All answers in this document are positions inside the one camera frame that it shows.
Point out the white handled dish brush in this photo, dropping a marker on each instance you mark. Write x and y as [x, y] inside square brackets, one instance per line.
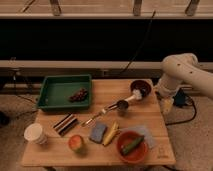
[137, 94]

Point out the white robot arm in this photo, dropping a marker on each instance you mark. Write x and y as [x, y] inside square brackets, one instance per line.
[183, 68]

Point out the metal measuring cup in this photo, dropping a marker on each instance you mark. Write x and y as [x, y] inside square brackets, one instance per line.
[121, 106]

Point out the dark grape bunch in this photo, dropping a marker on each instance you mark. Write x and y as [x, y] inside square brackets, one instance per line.
[80, 95]

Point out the dark red bowl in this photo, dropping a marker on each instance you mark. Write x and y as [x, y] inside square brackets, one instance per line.
[141, 85]

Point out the metal fork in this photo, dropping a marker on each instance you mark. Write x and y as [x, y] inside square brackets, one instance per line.
[92, 118]

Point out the yellow banana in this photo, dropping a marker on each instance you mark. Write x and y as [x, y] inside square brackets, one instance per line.
[110, 134]

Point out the wooden table board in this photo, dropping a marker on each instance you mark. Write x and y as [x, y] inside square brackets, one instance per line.
[56, 152]

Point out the blue grey sponge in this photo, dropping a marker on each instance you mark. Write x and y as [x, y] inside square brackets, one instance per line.
[97, 132]

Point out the green plastic tray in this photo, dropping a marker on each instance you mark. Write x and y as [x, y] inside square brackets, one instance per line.
[56, 90]

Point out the striped dark block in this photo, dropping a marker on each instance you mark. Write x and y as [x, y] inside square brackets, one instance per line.
[65, 124]

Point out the orange peach fruit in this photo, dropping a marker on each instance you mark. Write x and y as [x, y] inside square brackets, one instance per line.
[76, 143]

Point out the green cucumber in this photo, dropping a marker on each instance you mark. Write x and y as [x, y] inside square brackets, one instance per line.
[129, 147]

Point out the grey cloth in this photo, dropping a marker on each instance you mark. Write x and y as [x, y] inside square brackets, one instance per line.
[142, 129]

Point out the orange red bowl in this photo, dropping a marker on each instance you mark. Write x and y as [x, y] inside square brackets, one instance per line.
[138, 154]

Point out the white paper cup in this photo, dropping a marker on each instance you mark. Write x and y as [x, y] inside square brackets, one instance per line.
[35, 133]

